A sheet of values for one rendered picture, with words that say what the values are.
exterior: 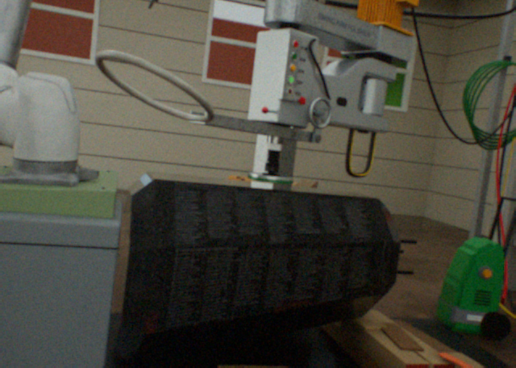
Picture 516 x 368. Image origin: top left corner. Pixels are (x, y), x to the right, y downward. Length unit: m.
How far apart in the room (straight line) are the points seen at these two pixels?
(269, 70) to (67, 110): 1.18
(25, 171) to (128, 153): 6.98
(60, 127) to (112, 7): 7.21
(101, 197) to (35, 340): 0.36
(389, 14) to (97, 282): 2.11
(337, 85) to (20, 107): 1.59
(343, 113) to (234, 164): 6.06
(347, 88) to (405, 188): 7.32
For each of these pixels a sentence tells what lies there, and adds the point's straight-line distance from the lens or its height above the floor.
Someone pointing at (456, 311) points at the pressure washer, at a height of 0.14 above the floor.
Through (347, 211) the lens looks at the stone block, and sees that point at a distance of 2.42.
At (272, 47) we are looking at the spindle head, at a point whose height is 1.47.
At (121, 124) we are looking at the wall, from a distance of 8.34.
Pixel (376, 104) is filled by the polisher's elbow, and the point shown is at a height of 1.31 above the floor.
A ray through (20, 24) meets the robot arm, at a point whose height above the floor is 1.27.
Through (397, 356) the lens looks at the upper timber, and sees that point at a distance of 2.39.
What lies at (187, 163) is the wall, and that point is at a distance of 8.41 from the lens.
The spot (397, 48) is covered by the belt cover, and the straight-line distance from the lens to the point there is 2.89.
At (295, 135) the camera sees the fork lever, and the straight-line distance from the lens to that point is 2.39.
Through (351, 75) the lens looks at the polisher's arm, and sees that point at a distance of 2.62.
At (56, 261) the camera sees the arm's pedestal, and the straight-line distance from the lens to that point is 1.29.
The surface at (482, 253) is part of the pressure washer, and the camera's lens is 3.49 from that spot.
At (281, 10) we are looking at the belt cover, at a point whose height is 1.62.
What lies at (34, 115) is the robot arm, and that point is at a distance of 1.37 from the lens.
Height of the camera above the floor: 1.04
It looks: 4 degrees down
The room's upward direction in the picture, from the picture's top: 7 degrees clockwise
